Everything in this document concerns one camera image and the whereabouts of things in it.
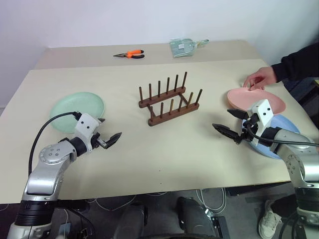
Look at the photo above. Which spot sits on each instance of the clear plastic bag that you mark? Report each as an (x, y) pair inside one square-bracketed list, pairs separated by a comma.
[(182, 48)]

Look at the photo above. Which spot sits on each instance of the black table frame bar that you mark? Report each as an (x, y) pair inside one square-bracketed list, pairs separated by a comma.
[(259, 190)]

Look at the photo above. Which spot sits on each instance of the person's black sleeved forearm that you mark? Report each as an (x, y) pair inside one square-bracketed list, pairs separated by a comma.
[(299, 62)]

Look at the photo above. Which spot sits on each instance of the white sneaker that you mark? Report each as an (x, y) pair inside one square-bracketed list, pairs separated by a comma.
[(269, 221)]

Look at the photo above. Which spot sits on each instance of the green plate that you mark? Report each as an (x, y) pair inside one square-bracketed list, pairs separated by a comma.
[(74, 104)]

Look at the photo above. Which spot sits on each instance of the pink plate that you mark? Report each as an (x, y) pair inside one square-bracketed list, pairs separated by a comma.
[(249, 98)]

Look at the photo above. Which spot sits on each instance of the wooden dish rack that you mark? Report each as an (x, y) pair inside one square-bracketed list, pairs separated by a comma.
[(174, 115)]

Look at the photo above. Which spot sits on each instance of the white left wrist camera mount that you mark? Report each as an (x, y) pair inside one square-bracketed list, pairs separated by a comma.
[(86, 124)]

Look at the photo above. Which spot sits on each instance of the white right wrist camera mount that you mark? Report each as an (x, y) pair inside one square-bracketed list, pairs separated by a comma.
[(263, 109)]

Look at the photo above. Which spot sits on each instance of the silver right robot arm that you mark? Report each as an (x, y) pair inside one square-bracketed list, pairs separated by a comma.
[(299, 161)]

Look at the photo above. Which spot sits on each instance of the blue plate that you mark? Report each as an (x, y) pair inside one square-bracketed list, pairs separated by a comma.
[(284, 123)]

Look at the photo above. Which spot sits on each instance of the dark rounded shape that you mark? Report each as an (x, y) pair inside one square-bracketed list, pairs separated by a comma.
[(132, 219), (194, 216)]

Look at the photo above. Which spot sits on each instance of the person's bare hand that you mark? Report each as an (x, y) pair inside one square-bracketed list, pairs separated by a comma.
[(264, 76)]

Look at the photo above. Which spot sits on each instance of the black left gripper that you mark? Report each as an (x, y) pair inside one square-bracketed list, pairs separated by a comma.
[(98, 142)]

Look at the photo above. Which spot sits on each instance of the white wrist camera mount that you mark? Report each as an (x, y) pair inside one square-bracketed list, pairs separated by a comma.
[(86, 124), (263, 109)]

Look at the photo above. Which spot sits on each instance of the black floor box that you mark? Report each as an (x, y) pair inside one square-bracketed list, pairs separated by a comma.
[(220, 226)]

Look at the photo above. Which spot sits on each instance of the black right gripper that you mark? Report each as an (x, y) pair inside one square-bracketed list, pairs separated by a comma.
[(250, 129)]

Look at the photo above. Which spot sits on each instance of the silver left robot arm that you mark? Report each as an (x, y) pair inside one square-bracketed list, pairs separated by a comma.
[(42, 179)]

